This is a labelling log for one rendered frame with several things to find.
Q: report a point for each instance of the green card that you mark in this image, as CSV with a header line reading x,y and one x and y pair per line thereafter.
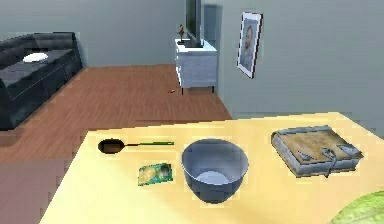
x,y
155,173

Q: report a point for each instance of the green round object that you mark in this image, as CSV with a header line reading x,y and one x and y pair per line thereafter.
x,y
363,211

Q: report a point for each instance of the dark grey sofa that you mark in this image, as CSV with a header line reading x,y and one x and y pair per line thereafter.
x,y
30,81

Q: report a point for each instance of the grey bowl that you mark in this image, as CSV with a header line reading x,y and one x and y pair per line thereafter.
x,y
213,170

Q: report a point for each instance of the framed portrait picture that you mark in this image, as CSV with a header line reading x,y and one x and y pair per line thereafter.
x,y
249,45

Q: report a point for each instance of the old brown book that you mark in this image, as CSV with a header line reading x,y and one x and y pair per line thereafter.
x,y
315,150

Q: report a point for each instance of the yellow dining table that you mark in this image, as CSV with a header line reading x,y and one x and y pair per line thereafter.
x,y
110,196

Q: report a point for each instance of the white television stand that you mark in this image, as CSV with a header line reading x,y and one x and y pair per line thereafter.
x,y
196,66

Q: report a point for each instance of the black television set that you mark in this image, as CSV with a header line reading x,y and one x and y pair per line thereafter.
x,y
193,20

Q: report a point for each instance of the brown statuette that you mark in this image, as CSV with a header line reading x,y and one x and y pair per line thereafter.
x,y
181,33

